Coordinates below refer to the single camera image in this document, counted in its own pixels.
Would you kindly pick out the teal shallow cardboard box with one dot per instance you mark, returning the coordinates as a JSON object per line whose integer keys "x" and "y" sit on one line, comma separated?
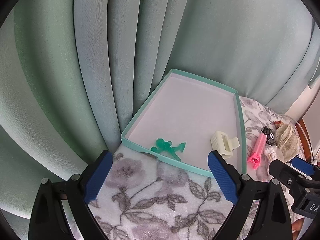
{"x": 187, "y": 108}

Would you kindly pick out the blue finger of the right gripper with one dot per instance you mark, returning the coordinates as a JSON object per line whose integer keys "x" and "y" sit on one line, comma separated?
{"x": 303, "y": 166}
{"x": 288, "y": 176}

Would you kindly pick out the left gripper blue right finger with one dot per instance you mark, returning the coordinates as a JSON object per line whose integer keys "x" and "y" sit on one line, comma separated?
{"x": 225, "y": 175}

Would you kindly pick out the snack stick packet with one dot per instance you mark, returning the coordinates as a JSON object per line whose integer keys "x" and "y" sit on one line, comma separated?
{"x": 278, "y": 124}

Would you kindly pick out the bag of cotton swabs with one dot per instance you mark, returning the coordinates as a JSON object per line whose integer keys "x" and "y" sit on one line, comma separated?
{"x": 270, "y": 153}

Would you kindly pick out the mint green curtain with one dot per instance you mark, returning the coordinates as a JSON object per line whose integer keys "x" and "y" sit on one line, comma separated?
{"x": 74, "y": 72}

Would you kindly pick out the pink hair roller clip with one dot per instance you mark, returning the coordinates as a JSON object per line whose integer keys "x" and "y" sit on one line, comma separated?
{"x": 254, "y": 159}

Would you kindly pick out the cream hair claw clip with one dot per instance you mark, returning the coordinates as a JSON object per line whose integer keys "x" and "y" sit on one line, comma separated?
{"x": 221, "y": 143}

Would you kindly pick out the black toy car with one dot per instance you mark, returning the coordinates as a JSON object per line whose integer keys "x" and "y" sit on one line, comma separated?
{"x": 270, "y": 136}

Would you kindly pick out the cream lace cloth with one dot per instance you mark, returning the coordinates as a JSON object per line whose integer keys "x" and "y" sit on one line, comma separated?
{"x": 287, "y": 141}

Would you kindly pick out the green plastic toy figure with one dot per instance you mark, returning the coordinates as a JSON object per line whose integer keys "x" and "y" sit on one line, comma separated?
{"x": 166, "y": 146}

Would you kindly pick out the floral fleece blanket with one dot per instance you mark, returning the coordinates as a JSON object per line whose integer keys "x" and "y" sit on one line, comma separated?
{"x": 143, "y": 198}

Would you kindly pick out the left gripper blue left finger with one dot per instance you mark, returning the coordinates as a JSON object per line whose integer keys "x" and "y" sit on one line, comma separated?
{"x": 95, "y": 175}

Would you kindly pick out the wooden bed frame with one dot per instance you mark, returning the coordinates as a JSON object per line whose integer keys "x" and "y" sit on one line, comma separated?
{"x": 305, "y": 139}

